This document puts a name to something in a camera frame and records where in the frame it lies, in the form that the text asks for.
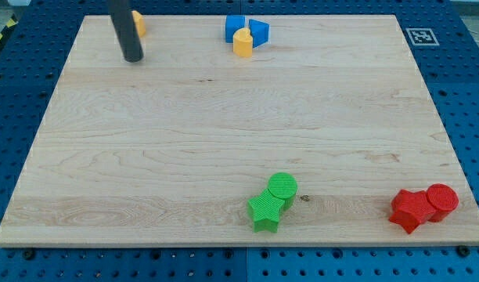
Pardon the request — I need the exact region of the wooden board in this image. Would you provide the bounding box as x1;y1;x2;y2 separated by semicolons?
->
0;15;479;248

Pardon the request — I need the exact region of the green cylinder block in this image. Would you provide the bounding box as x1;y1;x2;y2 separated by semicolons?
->
267;172;298;211

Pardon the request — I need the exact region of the blue cube block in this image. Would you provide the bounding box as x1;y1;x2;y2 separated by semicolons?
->
225;15;245;43

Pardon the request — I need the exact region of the blue triangle block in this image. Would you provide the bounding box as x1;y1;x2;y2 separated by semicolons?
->
249;19;270;48

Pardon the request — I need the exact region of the red star block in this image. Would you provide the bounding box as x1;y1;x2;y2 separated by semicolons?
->
388;190;436;234

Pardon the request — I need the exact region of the yellow hexagon block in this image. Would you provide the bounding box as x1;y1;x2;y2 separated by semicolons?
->
131;10;146;37

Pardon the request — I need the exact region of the yellow heart block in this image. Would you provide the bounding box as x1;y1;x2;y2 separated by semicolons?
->
232;27;253;58

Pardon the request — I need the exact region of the red cylinder block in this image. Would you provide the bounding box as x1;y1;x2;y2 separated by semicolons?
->
427;183;459;222

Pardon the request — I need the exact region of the white fiducial marker tag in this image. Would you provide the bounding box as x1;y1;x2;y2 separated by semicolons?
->
405;27;439;46

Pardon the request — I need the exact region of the green star block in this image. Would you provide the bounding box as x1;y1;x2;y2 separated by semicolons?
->
247;189;285;233

